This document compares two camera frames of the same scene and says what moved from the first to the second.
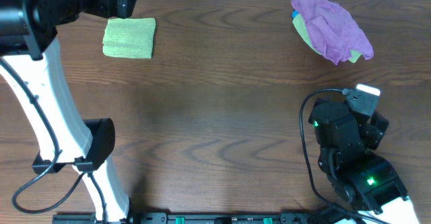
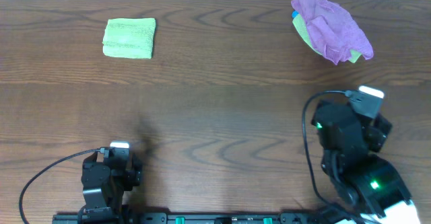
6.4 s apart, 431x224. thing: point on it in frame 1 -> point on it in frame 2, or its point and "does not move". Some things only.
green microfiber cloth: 129,38 does not move
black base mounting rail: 166,218 does not move
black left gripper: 120,7 -> 135,175
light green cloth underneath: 301,27 does not move
